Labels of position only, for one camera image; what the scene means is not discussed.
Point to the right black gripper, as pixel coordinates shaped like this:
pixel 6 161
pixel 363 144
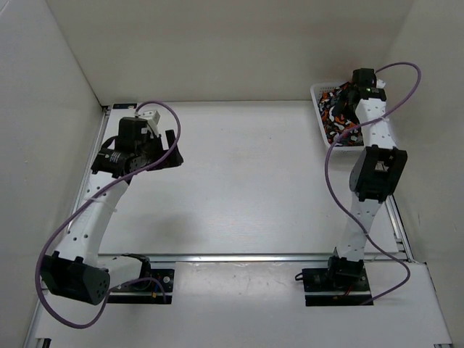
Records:
pixel 341 106

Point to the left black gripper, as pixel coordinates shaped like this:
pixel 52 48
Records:
pixel 175 159

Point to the orange camouflage shorts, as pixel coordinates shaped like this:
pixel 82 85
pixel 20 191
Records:
pixel 333 125

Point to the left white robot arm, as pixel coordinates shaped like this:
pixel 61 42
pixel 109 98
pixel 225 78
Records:
pixel 73 269

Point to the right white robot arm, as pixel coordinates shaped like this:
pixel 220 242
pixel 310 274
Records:
pixel 372 180

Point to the white perforated plastic basket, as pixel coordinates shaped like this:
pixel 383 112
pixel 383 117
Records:
pixel 316 91

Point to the small blue label plate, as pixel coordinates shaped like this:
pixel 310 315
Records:
pixel 124 106

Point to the left aluminium rail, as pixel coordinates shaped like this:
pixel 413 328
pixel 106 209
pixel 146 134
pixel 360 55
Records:
pixel 94 149

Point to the front aluminium rail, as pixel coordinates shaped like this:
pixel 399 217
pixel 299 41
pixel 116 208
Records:
pixel 298 257

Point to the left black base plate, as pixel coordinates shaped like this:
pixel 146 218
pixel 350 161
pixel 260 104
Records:
pixel 148 292

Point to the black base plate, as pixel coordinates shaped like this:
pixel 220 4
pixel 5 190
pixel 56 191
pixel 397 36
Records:
pixel 320 292
pixel 148 292

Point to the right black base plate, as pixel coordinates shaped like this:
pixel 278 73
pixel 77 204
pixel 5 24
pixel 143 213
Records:
pixel 320 292

